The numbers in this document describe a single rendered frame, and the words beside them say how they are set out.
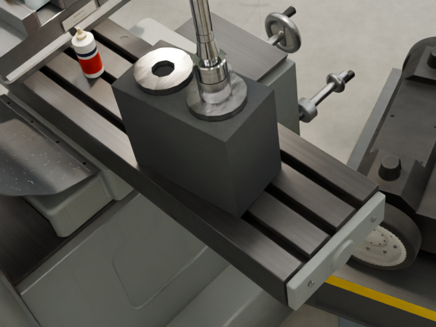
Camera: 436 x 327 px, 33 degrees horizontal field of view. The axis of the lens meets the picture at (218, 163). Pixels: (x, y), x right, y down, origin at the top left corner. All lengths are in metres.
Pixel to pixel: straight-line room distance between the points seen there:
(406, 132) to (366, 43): 1.11
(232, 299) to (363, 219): 0.81
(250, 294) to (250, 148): 0.89
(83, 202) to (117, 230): 0.13
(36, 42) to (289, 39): 0.69
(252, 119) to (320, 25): 1.84
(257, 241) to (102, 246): 0.47
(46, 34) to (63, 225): 0.37
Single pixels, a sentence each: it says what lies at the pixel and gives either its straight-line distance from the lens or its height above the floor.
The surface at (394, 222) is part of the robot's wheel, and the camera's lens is 1.56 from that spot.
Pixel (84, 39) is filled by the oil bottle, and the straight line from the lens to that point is 1.38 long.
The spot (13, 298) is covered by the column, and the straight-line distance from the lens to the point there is 1.41.
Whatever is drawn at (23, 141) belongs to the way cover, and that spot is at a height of 0.87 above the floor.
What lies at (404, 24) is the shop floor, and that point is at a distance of 2.87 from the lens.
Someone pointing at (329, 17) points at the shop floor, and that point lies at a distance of 2.90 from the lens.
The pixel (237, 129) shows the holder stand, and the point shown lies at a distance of 1.03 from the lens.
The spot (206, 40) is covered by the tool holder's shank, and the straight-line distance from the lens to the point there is 0.98.
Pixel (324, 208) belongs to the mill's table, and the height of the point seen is 0.93.
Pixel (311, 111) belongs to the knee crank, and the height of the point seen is 0.52.
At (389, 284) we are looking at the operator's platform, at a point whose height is 0.40.
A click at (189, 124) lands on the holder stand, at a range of 1.04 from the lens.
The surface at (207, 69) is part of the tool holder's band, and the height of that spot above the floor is 1.19.
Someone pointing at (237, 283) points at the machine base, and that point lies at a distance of 1.94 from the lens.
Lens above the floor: 1.88
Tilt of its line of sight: 50 degrees down
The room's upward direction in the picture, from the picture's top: 11 degrees counter-clockwise
